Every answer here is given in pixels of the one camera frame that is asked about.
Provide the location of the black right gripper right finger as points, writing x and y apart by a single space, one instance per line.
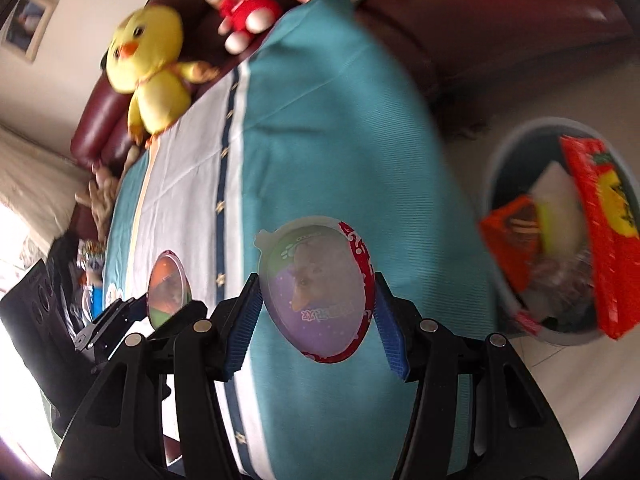
478 412

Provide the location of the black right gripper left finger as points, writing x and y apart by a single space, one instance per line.
117 433

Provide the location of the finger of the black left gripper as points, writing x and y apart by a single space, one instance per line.
192 312

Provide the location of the orange green egg capsule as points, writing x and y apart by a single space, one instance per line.
169 289

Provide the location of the small red snack packet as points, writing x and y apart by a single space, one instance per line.
512 234

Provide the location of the white paper napkin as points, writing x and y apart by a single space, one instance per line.
561 220

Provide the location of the red snack bag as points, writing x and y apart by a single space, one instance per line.
613 233

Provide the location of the teal round trash bin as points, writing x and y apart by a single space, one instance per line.
558 304

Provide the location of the black speaker box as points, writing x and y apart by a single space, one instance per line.
40 317

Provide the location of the teal grey tablecloth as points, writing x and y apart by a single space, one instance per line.
320 121

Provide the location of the yellow duck plush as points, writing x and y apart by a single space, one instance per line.
143 61

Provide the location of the teddy bear red shirt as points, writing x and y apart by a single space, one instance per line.
243 20

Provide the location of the dark red leather sofa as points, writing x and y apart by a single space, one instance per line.
470 59

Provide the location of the beige rope toy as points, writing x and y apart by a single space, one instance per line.
102 192

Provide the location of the framed wall picture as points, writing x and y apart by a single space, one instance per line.
24 29

